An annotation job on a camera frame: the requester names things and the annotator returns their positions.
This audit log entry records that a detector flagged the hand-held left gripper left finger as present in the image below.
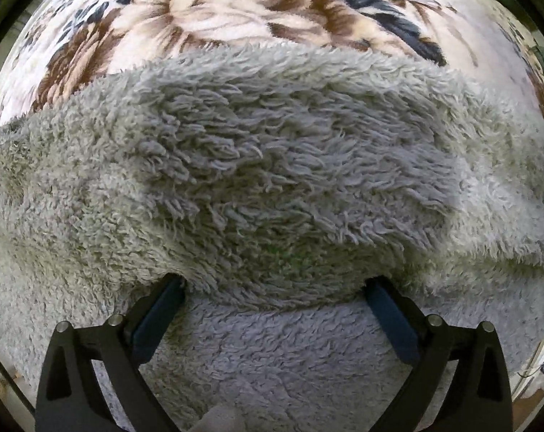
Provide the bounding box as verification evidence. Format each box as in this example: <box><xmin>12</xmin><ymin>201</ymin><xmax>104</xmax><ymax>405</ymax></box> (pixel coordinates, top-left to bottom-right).
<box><xmin>35</xmin><ymin>274</ymin><xmax>186</xmax><ymax>432</ymax></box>

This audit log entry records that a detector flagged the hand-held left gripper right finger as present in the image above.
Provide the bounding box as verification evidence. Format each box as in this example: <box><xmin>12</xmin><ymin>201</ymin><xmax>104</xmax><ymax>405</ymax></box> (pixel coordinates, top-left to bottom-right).
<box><xmin>364</xmin><ymin>276</ymin><xmax>514</xmax><ymax>432</ymax></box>

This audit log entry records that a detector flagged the grey fluffy fleece blanket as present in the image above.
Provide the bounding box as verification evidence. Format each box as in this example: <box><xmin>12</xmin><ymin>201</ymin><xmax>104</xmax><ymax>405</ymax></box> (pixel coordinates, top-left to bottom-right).
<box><xmin>0</xmin><ymin>42</ymin><xmax>544</xmax><ymax>432</ymax></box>

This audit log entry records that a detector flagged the floral printed blanket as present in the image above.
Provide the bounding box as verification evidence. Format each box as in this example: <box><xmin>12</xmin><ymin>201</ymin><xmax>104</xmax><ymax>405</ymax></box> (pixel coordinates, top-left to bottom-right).
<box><xmin>0</xmin><ymin>0</ymin><xmax>544</xmax><ymax>172</ymax></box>

